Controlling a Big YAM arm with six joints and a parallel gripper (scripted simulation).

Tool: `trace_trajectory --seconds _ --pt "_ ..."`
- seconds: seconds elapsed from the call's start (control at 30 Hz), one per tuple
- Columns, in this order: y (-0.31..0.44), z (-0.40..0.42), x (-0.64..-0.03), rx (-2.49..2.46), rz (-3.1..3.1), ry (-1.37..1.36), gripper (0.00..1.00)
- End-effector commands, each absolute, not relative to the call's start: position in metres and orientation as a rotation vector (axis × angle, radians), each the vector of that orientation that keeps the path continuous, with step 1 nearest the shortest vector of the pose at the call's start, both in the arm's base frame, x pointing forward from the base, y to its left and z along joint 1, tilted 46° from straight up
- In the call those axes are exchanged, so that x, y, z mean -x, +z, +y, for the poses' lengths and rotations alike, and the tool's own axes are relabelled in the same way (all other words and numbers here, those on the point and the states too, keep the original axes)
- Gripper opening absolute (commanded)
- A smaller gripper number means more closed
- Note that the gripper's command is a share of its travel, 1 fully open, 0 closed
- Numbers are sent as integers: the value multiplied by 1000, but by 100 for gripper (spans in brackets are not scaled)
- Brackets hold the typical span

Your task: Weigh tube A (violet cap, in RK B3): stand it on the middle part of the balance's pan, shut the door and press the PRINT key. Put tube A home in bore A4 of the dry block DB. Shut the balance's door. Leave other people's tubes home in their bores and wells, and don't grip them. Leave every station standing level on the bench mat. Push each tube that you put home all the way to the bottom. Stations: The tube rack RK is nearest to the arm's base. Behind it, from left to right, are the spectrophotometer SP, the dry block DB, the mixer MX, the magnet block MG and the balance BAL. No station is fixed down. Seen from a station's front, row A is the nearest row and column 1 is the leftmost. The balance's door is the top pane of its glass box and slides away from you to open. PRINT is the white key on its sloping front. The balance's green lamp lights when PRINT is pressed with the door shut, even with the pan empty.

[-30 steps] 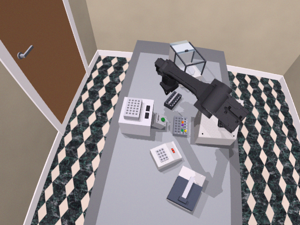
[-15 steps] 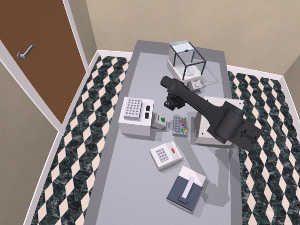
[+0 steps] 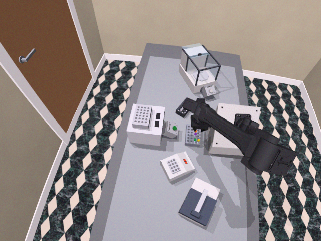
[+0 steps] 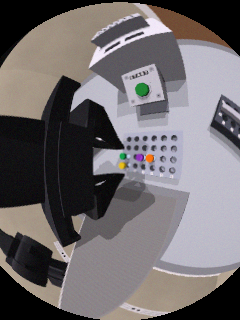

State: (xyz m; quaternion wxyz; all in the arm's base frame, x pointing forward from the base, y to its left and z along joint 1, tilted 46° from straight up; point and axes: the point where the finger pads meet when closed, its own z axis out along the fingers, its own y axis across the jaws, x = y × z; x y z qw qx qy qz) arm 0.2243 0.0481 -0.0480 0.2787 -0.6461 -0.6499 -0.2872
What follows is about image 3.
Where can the grey bench mat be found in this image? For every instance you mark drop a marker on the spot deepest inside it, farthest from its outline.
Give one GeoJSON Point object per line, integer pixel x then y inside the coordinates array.
{"type": "Point", "coordinates": [145, 204]}

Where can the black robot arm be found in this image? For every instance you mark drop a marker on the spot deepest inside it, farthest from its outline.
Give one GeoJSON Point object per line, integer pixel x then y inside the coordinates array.
{"type": "Point", "coordinates": [260, 149]}

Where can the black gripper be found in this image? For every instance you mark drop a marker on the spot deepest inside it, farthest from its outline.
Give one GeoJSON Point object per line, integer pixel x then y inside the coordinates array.
{"type": "Point", "coordinates": [196, 125]}

